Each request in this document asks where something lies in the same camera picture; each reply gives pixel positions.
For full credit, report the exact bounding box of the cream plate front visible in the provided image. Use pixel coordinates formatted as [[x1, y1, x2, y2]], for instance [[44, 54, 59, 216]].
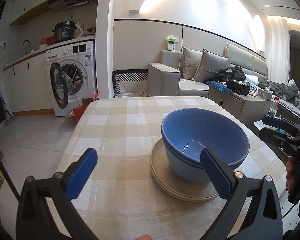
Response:
[[152, 172, 217, 202]]

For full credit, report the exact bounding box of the tissue box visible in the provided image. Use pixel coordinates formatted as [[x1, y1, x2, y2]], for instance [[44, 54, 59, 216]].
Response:
[[257, 87, 273, 101]]

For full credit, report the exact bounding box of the cream plate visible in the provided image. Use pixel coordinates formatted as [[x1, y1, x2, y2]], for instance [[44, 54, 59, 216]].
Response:
[[152, 172, 217, 202], [151, 166, 218, 202], [149, 138, 218, 196]]

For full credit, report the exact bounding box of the blue bowl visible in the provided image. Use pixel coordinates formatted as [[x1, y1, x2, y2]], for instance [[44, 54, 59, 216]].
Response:
[[165, 146, 210, 184], [161, 108, 250, 167], [162, 136, 250, 172]]

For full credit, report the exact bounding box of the plastic water bottle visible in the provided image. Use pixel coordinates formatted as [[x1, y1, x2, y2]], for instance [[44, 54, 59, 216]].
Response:
[[268, 96, 279, 117]]

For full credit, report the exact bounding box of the black patterned chair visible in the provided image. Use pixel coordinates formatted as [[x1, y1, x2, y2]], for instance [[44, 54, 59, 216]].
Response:
[[112, 69, 148, 98]]

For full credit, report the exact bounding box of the beige checked tablecloth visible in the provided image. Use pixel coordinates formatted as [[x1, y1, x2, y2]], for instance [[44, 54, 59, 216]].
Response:
[[46, 96, 288, 240]]

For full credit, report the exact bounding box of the person right hand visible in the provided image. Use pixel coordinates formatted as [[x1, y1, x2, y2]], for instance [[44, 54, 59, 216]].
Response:
[[286, 158, 295, 192]]

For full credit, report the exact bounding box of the black jacket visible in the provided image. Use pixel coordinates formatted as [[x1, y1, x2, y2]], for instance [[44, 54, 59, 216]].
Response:
[[209, 66, 245, 82]]

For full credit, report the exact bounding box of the grey cushion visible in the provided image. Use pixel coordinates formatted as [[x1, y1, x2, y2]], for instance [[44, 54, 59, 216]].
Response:
[[192, 49, 228, 82], [183, 47, 203, 80]]

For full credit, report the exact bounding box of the kitchen faucet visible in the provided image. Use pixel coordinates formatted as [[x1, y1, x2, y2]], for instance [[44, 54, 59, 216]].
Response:
[[23, 39, 31, 55]]

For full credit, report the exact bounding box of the blue bowl back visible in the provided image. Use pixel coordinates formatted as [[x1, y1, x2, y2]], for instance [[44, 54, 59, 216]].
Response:
[[165, 146, 210, 184]]

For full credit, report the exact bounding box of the grey cushion left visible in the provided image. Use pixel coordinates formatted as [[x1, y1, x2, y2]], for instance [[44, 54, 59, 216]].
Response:
[[183, 47, 203, 80]]

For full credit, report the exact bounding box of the grey drawer cabinet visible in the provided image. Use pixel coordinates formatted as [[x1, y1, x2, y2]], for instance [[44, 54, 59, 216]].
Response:
[[208, 86, 271, 129]]

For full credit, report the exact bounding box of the white washing machine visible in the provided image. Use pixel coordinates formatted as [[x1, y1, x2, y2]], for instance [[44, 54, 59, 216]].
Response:
[[45, 40, 97, 117]]

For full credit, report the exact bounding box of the grey cushion right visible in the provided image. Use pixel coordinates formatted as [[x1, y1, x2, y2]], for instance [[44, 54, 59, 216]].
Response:
[[192, 49, 228, 82]]

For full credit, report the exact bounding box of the cream plate back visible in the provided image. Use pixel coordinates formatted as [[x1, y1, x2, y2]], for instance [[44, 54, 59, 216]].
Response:
[[151, 166, 218, 202]]

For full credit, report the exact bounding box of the green white wall box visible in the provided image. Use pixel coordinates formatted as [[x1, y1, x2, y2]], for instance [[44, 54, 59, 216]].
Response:
[[166, 35, 179, 51]]

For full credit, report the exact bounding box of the black storage box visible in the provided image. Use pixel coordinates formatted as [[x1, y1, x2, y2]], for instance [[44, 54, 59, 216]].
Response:
[[226, 79, 250, 95]]

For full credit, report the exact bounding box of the grey sofa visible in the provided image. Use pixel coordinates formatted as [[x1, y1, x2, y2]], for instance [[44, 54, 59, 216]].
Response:
[[147, 50, 209, 98]]

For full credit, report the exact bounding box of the white marble side table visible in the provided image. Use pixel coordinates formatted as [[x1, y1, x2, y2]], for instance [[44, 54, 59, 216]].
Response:
[[254, 120, 289, 137]]

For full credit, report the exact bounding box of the black pressure cooker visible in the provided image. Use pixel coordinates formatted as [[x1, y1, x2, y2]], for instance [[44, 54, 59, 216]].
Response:
[[52, 21, 76, 43]]

